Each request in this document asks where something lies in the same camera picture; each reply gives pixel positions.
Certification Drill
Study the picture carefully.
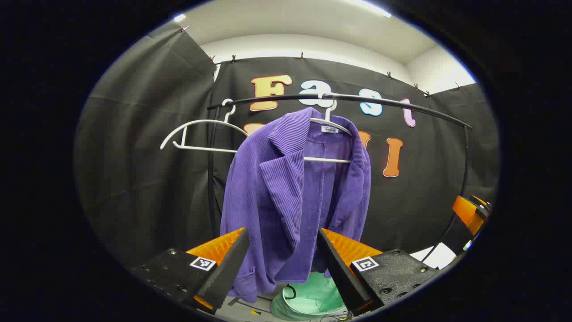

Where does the black backdrop cloth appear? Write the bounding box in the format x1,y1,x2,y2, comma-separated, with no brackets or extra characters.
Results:
74,20,500,269

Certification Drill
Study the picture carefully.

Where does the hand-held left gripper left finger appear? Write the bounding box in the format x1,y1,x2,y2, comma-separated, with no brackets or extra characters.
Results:
130,227,251,315

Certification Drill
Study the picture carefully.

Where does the white clothes hanger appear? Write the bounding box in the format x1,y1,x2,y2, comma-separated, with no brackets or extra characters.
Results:
303,92,354,164
160,98,250,153

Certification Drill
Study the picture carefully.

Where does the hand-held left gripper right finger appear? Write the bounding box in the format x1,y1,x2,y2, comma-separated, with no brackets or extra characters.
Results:
316,227,441,316

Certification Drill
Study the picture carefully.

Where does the green laundry hamper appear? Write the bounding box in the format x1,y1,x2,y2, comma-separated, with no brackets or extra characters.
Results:
270,271,353,322

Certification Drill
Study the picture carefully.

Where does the black clothes rack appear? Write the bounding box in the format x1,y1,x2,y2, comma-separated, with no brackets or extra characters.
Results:
206,93,473,264

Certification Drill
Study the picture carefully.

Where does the purple corduroy jacket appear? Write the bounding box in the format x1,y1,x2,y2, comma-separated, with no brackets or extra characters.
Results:
220,106,372,304

